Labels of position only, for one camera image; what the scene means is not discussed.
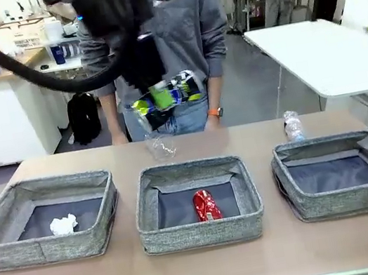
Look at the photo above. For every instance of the white paper ball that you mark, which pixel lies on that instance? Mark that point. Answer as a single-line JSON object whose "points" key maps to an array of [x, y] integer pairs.
{"points": [[64, 225]]}

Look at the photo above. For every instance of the dark blue bottle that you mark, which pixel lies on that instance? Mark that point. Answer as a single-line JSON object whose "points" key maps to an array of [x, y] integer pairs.
{"points": [[58, 54]]}

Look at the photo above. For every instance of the black backpack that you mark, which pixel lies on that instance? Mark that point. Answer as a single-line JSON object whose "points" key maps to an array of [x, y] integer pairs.
{"points": [[84, 119]]}

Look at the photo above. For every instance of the person's left forearm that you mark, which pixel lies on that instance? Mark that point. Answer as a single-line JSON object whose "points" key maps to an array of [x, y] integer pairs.
{"points": [[216, 92]]}

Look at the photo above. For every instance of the grey fabric basket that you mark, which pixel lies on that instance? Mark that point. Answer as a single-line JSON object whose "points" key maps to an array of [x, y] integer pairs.
{"points": [[74, 245], [201, 234], [352, 202]]}

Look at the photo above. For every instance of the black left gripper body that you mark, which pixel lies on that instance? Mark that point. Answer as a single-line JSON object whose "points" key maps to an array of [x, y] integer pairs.
{"points": [[120, 20]]}

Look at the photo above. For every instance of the light printed wooden crate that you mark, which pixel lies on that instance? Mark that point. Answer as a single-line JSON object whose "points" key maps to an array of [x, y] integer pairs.
{"points": [[21, 34]]}

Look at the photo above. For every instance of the clear plastic cup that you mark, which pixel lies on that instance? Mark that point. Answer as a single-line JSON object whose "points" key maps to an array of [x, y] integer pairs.
{"points": [[162, 148]]}

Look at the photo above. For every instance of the clear bottle with blue cap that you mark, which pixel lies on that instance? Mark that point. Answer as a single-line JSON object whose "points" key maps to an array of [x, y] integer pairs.
{"points": [[293, 128]]}

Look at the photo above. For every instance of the crushed red soda can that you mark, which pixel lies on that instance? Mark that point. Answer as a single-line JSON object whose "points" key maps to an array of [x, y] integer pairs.
{"points": [[207, 206]]}

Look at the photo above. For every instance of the person's right forearm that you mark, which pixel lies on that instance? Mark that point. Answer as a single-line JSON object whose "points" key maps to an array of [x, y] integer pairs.
{"points": [[111, 113]]}

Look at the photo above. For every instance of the person's left hand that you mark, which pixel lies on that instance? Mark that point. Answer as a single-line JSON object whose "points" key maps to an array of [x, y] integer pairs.
{"points": [[211, 123]]}

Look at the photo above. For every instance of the black computer mouse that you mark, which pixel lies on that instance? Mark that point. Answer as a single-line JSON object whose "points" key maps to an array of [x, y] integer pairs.
{"points": [[44, 67]]}

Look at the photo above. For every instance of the person in grey shirt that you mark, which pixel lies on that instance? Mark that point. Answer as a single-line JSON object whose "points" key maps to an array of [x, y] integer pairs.
{"points": [[187, 37]]}

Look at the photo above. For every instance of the orange wristwatch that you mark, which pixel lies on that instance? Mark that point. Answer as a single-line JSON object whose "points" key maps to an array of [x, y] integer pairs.
{"points": [[215, 112]]}

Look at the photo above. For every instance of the white plastic jug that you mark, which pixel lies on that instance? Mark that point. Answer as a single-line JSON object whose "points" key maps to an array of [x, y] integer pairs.
{"points": [[53, 30]]}

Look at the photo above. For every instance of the person's right hand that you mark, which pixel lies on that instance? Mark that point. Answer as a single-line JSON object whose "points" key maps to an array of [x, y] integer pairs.
{"points": [[120, 138]]}

